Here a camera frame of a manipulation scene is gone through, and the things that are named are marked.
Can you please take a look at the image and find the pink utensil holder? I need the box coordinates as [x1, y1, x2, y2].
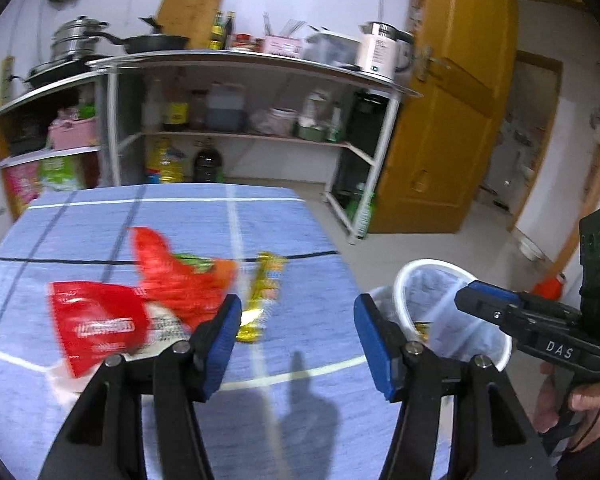
[262, 34, 305, 56]

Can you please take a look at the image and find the clear plastic container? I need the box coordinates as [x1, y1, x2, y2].
[302, 30, 361, 66]

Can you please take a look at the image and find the white electric kettle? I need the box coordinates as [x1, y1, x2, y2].
[356, 21, 413, 81]

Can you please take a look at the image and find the grey plastic jerrycan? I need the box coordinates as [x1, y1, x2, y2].
[206, 84, 246, 131]

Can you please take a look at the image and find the wooden cutting board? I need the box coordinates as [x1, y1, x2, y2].
[157, 0, 227, 51]

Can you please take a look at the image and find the white rimmed trash bin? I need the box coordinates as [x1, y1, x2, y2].
[367, 259, 513, 376]

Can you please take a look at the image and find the oil bottle yellow label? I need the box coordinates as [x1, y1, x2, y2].
[162, 77, 190, 131]

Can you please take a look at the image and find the dark sauce bottle yellow label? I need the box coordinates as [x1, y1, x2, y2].
[210, 11, 226, 51]

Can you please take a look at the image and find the dark liquid jug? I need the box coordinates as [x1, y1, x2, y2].
[194, 139, 226, 183]

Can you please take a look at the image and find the yellow cooking oil jug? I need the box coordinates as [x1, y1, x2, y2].
[145, 137, 191, 184]

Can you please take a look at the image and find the white basin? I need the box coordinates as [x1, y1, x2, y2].
[519, 240, 546, 262]

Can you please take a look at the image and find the white metal kitchen rack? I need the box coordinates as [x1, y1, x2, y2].
[87, 50, 423, 246]

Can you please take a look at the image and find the wooden door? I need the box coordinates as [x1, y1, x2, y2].
[367, 0, 518, 235]

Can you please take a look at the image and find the blue checked tablecloth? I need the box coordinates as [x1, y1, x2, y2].
[0, 184, 453, 480]

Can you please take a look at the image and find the green cardboard box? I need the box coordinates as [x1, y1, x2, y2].
[39, 155, 86, 193]

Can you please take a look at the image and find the red snack packet white label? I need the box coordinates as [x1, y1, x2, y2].
[47, 281, 193, 380]

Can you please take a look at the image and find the red orange snack packet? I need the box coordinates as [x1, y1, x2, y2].
[130, 227, 241, 331]

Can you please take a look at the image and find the black frying pan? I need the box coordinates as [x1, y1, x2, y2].
[82, 30, 191, 56]

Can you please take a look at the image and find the clear plastic bottle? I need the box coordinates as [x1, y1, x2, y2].
[142, 80, 163, 131]

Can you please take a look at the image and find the red thermos flask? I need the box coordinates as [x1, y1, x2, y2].
[530, 274, 566, 303]

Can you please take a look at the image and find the crumpled clear plastic bag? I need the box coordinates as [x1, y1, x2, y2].
[250, 107, 281, 136]

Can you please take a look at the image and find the dark glass jar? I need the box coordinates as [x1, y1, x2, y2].
[190, 90, 208, 130]

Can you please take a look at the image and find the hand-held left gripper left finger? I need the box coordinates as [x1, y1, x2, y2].
[37, 294, 243, 480]

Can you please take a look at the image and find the green spray bottle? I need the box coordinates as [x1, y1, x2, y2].
[327, 102, 345, 142]

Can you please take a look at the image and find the white plastic bag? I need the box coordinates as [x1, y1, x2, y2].
[300, 91, 331, 128]

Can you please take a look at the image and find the pink plastic basket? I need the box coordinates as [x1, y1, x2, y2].
[47, 117, 101, 151]

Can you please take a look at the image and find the pink packet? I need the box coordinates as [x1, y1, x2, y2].
[4, 162, 43, 211]

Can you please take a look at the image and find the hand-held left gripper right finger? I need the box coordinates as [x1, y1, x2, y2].
[354, 293, 556, 480]

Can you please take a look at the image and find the white plastic tub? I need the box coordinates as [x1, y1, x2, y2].
[270, 107, 298, 136]

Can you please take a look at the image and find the wooden side shelf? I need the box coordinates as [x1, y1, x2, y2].
[0, 70, 111, 221]

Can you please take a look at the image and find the person's right hand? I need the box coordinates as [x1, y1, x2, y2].
[532, 361, 600, 457]

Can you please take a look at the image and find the steel steamer pot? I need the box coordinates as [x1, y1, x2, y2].
[50, 16, 110, 61]

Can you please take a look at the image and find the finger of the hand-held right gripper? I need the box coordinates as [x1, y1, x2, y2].
[467, 281, 583, 321]
[453, 287, 581, 348]

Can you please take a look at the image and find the black induction cooker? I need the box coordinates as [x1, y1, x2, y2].
[10, 57, 106, 88]

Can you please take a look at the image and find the bundle of chopsticks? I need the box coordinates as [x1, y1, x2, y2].
[262, 12, 306, 38]

